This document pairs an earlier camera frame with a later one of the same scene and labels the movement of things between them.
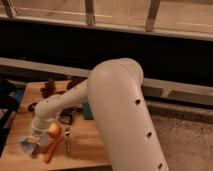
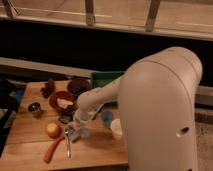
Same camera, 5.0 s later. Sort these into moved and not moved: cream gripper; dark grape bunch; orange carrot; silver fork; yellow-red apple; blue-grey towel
Moved: blue-grey towel; cream gripper
Not moved: orange carrot; yellow-red apple; silver fork; dark grape bunch
